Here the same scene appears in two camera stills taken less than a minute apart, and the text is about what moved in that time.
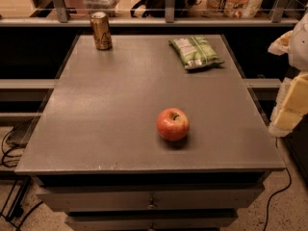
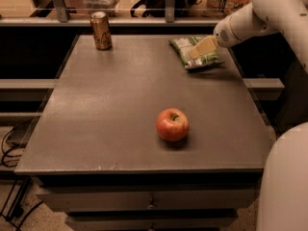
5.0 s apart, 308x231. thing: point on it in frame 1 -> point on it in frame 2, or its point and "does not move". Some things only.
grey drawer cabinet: x=96 y=153 does not move
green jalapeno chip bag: x=196 y=52 does not move
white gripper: x=299 y=48 -> x=225 y=33
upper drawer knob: x=151 y=205 does not move
